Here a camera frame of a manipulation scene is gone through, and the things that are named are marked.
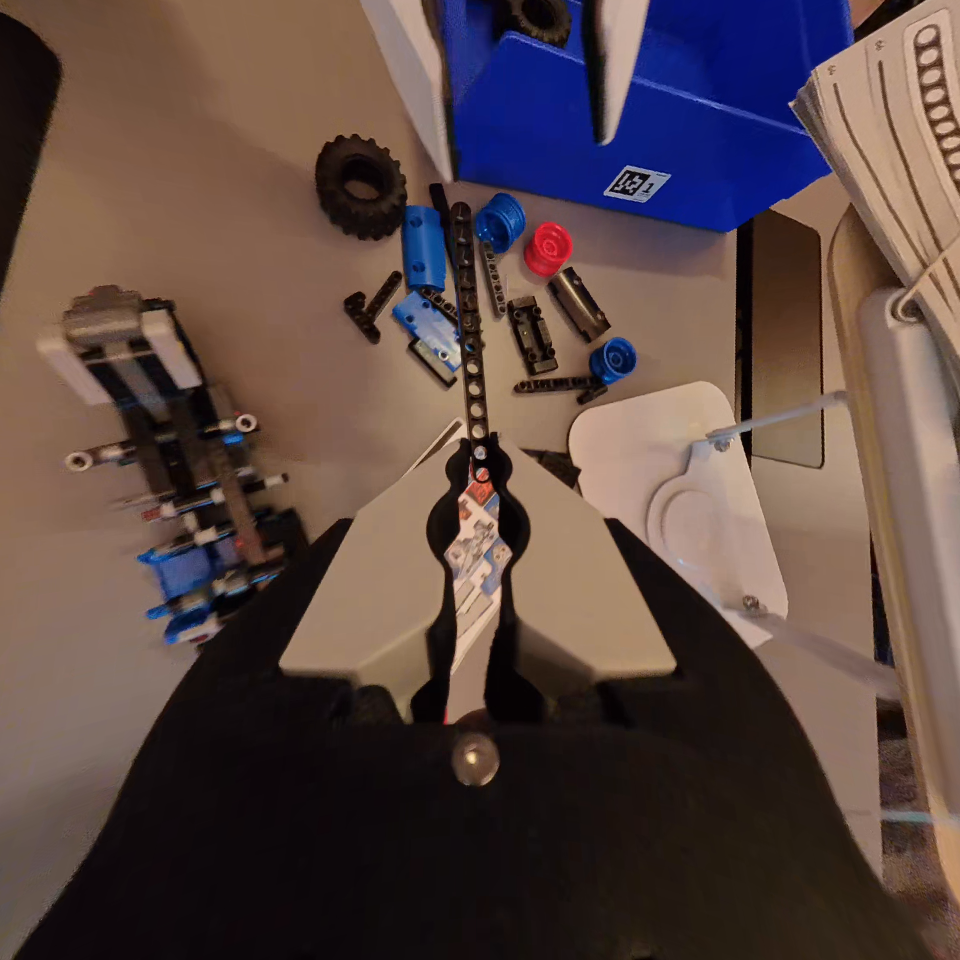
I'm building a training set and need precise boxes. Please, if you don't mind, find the black toy frame block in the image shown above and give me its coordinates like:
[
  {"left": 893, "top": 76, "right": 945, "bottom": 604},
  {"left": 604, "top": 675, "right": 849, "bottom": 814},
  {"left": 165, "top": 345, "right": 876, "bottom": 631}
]
[{"left": 506, "top": 296, "right": 560, "bottom": 376}]

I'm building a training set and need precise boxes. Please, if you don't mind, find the dark brown mat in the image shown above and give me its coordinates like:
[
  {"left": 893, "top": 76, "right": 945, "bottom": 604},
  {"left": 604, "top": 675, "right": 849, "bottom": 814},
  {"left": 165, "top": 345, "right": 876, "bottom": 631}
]
[{"left": 738, "top": 210, "right": 826, "bottom": 470}]

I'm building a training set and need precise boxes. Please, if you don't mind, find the blue bin with white tag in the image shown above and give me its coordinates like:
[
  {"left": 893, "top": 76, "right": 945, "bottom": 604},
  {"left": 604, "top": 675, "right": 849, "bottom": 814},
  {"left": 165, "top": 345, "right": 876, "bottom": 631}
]
[{"left": 442, "top": 0, "right": 856, "bottom": 234}]

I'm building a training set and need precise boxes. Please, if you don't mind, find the blue toy wheel rim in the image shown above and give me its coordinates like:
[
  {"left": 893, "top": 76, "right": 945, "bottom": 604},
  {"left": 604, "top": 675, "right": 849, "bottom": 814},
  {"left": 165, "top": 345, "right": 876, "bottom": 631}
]
[
  {"left": 474, "top": 193, "right": 526, "bottom": 252},
  {"left": 588, "top": 337, "right": 639, "bottom": 387}
]

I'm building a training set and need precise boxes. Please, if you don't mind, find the black dimpled pad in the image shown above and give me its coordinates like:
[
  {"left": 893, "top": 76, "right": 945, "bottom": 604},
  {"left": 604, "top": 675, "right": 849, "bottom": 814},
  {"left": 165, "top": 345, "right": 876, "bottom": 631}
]
[{"left": 0, "top": 13, "right": 65, "bottom": 297}]

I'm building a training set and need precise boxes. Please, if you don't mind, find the black curved toy panel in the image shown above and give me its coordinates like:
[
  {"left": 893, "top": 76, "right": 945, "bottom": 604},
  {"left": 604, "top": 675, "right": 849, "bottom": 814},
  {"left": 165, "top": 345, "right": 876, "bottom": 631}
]
[{"left": 547, "top": 266, "right": 612, "bottom": 342}]

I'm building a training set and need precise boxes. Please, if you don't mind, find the dark grey holed toy beam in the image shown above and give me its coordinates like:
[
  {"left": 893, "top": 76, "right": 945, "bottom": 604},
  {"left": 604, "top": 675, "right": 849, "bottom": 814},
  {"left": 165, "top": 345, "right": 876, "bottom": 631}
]
[{"left": 480, "top": 238, "right": 513, "bottom": 318}]

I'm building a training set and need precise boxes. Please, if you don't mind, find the blue curved toy panel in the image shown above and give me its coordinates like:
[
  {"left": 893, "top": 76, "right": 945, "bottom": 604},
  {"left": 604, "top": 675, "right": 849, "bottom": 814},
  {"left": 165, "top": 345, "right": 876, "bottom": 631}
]
[{"left": 401, "top": 204, "right": 450, "bottom": 294}]

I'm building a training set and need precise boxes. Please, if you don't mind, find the red toy wheel rim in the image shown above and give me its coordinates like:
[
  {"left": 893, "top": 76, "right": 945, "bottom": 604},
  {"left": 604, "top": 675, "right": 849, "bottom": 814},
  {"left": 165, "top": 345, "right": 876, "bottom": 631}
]
[{"left": 522, "top": 221, "right": 575, "bottom": 279}]

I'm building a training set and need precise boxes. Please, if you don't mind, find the colourful sticker sheet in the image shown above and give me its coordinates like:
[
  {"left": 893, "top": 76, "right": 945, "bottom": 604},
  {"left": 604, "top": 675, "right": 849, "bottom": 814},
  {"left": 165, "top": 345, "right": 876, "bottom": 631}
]
[{"left": 405, "top": 416, "right": 515, "bottom": 676}]

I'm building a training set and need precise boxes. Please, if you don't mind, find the grey desk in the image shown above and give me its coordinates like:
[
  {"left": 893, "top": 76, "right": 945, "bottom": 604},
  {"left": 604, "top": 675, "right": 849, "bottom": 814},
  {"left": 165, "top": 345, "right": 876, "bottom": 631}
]
[{"left": 0, "top": 0, "right": 886, "bottom": 879}]

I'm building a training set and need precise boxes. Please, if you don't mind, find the black toy tire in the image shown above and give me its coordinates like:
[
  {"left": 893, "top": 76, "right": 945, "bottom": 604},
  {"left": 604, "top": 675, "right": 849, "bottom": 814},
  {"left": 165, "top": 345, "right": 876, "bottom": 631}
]
[
  {"left": 315, "top": 135, "right": 410, "bottom": 241},
  {"left": 491, "top": 0, "right": 575, "bottom": 48}
]

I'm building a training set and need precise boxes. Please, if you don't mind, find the long black toy beam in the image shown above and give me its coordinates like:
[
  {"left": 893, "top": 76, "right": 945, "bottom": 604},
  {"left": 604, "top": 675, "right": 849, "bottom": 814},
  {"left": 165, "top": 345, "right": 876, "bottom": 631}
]
[{"left": 448, "top": 201, "right": 501, "bottom": 485}]

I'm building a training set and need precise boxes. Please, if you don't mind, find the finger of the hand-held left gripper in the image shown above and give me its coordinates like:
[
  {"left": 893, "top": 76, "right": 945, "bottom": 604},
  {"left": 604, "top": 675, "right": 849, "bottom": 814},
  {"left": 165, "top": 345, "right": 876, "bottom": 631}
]
[
  {"left": 358, "top": 0, "right": 460, "bottom": 185},
  {"left": 583, "top": 0, "right": 654, "bottom": 149}
]

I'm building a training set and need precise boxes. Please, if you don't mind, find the blue toy panel block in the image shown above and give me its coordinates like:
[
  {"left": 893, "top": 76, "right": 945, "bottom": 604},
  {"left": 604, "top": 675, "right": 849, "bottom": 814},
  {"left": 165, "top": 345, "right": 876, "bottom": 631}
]
[{"left": 391, "top": 288, "right": 462, "bottom": 372}]

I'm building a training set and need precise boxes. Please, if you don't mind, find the open instruction booklet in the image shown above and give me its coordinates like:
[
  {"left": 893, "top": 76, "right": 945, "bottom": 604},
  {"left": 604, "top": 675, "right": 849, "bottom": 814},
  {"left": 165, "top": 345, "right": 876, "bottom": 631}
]
[{"left": 789, "top": 0, "right": 960, "bottom": 316}]

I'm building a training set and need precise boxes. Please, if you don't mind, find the blue and black toy chassis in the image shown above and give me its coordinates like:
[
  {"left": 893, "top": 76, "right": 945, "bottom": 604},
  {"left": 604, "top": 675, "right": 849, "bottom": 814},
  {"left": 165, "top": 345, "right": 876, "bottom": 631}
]
[{"left": 36, "top": 283, "right": 301, "bottom": 648}]

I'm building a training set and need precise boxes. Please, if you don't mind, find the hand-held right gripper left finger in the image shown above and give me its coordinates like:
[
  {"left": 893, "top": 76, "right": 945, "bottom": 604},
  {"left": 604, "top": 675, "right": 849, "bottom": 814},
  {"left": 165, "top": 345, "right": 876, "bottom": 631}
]
[{"left": 279, "top": 437, "right": 474, "bottom": 725}]

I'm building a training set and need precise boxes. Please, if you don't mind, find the thin black toy beam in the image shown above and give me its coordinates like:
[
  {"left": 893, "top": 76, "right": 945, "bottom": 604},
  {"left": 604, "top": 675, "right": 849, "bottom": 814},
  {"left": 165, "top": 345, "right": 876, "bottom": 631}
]
[{"left": 513, "top": 373, "right": 609, "bottom": 406}]

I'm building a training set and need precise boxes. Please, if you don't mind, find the black toy tile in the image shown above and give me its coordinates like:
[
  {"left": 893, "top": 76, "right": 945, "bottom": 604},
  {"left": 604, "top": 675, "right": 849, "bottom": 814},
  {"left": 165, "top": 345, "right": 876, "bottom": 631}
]
[{"left": 407, "top": 339, "right": 459, "bottom": 387}]

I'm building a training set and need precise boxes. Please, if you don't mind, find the black square toy plate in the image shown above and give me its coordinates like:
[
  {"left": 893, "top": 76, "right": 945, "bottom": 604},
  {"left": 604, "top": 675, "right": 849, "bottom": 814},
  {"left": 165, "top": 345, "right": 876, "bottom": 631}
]
[{"left": 525, "top": 448, "right": 582, "bottom": 489}]

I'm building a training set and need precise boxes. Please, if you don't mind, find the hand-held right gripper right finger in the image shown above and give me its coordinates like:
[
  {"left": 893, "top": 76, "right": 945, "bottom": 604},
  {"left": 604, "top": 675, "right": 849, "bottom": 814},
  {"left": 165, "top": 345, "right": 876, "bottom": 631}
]
[{"left": 483, "top": 437, "right": 682, "bottom": 725}]

